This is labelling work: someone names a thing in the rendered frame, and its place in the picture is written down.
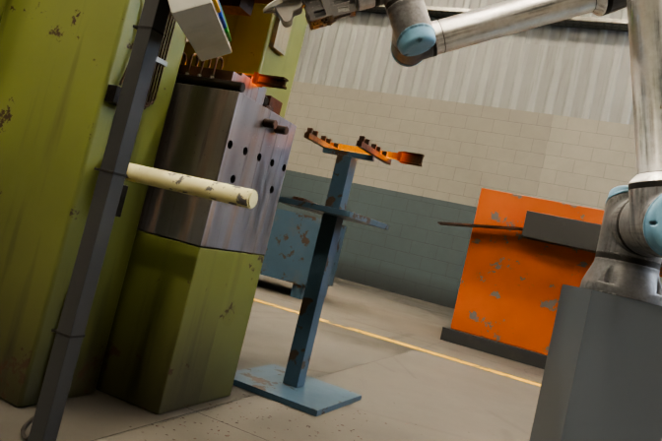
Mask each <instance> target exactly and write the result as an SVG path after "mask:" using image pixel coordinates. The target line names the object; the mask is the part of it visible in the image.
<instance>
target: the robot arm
mask: <svg viewBox="0 0 662 441"><path fill-rule="evenodd" d="M381 5H385V8H386V11H387V15H388V18H389V21H390V24H391V27H392V41H391V44H390V50H391V53H392V56H393V58H394V60H395V61H396V62H397V63H398V64H400V65H402V66H405V67H413V66H416V65H418V64H419V63H421V62H422V61H423V60H424V59H427V58H431V57H434V56H437V55H438V54H441V53H445V52H448V51H452V50H456V49H459V48H463V47H467V46H470V45H474V44H477V43H481V42H485V41H488V40H492V39H496V38H499V37H503V36H506V35H510V34H514V33H517V32H524V31H527V30H531V29H535V28H537V27H541V26H544V25H548V24H552V23H555V22H559V21H563V20H566V19H570V18H573V17H577V16H581V15H584V14H588V13H593V14H595V15H596V16H599V17H600V16H604V15H607V14H611V13H614V12H617V11H619V10H622V9H623V8H625V7H627V9H628V25H629V58H630V73H631V90H632V107H633V124H634V139H635V156H636V175H635V177H634V178H633V179H632V180H631V181H630V182H629V185H622V186H617V187H614V188H613V189H611V191H610V192H609V196H608V199H607V200H606V207H605V212H604V216H603V220H602V225H601V230H600V235H599V240H598V244H597V249H596V254H595V259H594V262H593V263H592V265H591V266H590V268H589V269H588V271H587V272H586V274H585V275H584V277H583V278H582V280H581V284H580V287H582V288H587V289H593V290H597V291H601V292H605V293H609V294H613V295H617V296H621V297H625V298H629V299H634V300H638V301H642V302H646V303H650V304H655V305H659V306H662V286H661V282H660V276H659V274H660V268H661V263H662V0H507V1H503V2H500V3H496V4H493V5H490V6H486V7H483V8H479V9H475V10H472V11H468V12H465V13H461V14H457V15H454V16H450V17H447V18H443V19H439V20H436V21H432V22H431V21H430V16H429V13H428V10H427V7H426V4H425V1H424V0H274V1H272V2H270V3H269V4H268V5H267V6H266V7H265V8H264V9H263V13H264V14H271V13H276V15H277V16H278V18H279V20H280V21H281V23H282V25H283V26H284V27H285V28H289V27H290V26H291V25H292V24H293V18H294V17H295V16H298V15H300V14H301V13H302V9H303V8H304V10H305V18H306V21H307V23H308V25H309V28H310V29H311V30H312V31H313V30H317V29H320V28H324V27H328V26H331V25H332V24H334V23H335V22H336V19H340V18H343V17H347V16H350V18H351V17H354V16H355V15H356V11H362V10H365V9H369V8H372V7H377V6H381ZM334 20H335V21H334ZM333 22H334V23H333Z"/></svg>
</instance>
